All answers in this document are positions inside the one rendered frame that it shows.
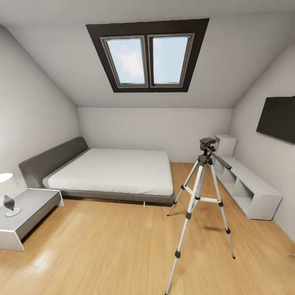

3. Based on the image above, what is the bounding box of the camera tripod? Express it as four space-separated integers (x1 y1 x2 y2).
165 138 236 295

